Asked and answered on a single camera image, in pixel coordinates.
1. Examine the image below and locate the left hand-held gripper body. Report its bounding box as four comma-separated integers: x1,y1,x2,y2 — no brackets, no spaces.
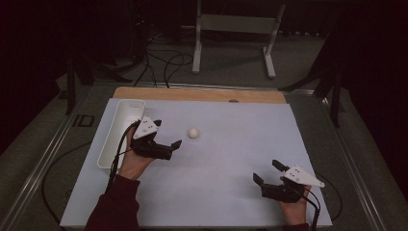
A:
130,115,173,161

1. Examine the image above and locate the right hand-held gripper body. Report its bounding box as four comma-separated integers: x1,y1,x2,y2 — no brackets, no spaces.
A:
261,165,325,204

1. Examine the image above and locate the white plastic bin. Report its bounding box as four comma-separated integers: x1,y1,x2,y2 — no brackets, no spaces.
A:
96,99,146,170

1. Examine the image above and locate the person's right hand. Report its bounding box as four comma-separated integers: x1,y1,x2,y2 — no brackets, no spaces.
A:
277,186,312,227

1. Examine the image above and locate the metal floor rail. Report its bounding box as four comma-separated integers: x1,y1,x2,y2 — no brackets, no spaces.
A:
320,95,388,231
0,85,94,231

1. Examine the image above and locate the white metal stand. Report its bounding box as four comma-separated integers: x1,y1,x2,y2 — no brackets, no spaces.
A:
191,0,287,80

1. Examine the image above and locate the hand-held gripper cable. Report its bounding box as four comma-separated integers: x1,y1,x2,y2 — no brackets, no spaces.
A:
284,172,343,231
41,119,142,225

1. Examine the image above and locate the black floor cable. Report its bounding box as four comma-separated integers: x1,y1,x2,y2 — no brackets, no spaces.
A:
133,32,159,89
163,52,194,89

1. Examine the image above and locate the left hand-held gripper cable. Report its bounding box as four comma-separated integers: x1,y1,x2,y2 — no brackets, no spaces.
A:
41,119,142,225

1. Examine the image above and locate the person's left hand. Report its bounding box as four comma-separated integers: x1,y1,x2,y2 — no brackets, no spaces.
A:
117,126,156,181

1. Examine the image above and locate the white table board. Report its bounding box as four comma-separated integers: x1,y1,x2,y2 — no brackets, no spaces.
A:
60,98,333,229

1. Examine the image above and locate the right hand-held gripper cable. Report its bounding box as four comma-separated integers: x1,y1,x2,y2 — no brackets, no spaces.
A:
284,172,343,231

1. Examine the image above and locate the black stand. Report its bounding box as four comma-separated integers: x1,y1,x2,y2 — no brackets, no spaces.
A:
278,28,345,129
65,51,133,116

